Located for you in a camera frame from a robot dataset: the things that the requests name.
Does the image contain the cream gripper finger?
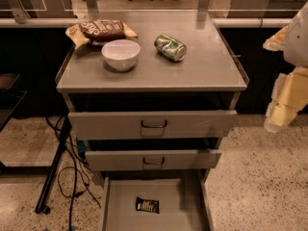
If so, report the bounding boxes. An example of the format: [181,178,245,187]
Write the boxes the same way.
[263,26,288,51]
[264,66,308,133]

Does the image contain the black rxbar chocolate wrapper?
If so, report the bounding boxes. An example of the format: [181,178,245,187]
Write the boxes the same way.
[135,197,160,214]

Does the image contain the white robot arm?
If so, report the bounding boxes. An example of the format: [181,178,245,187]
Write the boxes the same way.
[263,2,308,133]

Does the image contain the grey top drawer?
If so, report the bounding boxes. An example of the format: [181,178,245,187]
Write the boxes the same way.
[68,110,237,140]

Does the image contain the grey drawer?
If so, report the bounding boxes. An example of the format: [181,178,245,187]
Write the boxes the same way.
[68,110,237,140]
[97,171,215,231]
[86,149,221,171]

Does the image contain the grey drawer cabinet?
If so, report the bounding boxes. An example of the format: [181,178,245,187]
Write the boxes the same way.
[55,9,250,231]

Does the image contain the grey bottom drawer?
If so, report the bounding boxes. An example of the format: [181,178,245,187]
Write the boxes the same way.
[97,171,215,231]

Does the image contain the grey middle drawer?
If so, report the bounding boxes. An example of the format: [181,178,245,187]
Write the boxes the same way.
[86,149,221,171]

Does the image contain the green soda can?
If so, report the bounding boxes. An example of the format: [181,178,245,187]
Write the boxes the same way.
[154,34,187,63]

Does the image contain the white ceramic bowl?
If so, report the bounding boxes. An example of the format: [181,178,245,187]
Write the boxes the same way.
[101,39,141,71]

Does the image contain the brown chip bag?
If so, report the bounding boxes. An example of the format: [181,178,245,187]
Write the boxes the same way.
[65,19,138,49]

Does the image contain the dark side table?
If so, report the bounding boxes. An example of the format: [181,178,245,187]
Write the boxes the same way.
[0,73,27,132]

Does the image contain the black stand leg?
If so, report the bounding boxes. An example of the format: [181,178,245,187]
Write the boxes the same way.
[35,116,71,214]

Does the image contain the black floor cables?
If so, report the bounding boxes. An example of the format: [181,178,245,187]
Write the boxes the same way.
[44,115,102,231]

